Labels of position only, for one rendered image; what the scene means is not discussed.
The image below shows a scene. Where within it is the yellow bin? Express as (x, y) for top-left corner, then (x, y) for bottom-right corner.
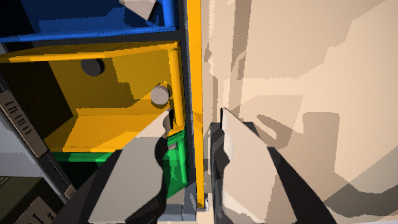
(0, 40), (186, 152)

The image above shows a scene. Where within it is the yellow bar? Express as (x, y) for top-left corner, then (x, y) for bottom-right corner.
(187, 0), (204, 207)

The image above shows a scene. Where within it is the grey bin rack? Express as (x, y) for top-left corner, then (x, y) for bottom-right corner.
(0, 0), (209, 221)

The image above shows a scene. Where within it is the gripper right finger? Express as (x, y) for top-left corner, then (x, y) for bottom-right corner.
(220, 107), (337, 224)

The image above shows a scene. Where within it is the green open bin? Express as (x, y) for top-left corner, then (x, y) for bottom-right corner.
(52, 123), (190, 199)

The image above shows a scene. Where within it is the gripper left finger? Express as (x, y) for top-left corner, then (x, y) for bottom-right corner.
(51, 108), (174, 224)

